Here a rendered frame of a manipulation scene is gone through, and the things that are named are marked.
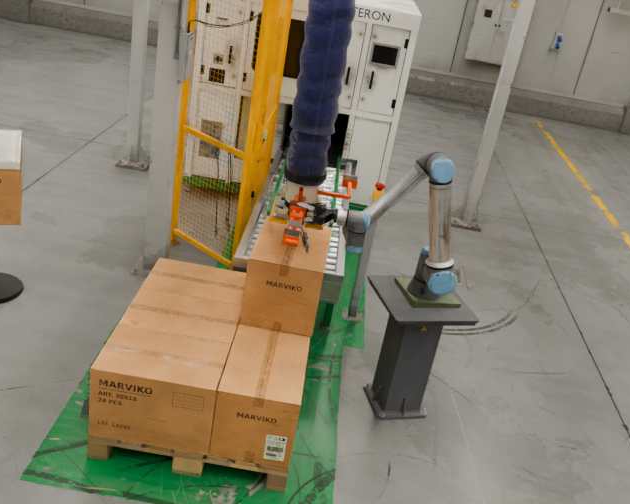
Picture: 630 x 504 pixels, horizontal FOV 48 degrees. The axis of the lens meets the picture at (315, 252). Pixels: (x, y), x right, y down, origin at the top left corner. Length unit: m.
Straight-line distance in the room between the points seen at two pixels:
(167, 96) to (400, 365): 2.34
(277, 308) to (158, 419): 0.84
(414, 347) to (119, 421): 1.65
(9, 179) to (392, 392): 2.57
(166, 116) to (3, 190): 1.17
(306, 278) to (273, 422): 0.77
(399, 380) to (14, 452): 2.08
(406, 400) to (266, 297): 1.12
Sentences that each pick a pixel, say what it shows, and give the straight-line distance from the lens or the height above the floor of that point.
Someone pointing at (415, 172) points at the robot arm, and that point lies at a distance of 3.68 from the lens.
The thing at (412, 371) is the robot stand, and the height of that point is 0.32.
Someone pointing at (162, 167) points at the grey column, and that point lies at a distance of 5.07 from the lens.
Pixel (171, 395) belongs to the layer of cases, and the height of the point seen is 0.47.
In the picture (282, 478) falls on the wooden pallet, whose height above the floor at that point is 0.09.
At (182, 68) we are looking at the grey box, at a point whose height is 1.56.
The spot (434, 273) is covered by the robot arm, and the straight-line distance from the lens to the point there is 3.73.
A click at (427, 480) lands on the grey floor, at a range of 3.99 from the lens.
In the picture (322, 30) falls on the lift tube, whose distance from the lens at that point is 3.49.
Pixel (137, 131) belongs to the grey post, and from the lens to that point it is 7.34.
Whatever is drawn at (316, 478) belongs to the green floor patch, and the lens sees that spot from 3.82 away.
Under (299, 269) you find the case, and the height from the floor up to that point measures 0.94.
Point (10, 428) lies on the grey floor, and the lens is 4.02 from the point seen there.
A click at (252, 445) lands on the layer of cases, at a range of 3.54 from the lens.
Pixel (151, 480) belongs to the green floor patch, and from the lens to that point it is 3.70.
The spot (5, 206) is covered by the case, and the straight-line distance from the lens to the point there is 4.58.
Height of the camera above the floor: 2.60
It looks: 25 degrees down
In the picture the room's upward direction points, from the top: 10 degrees clockwise
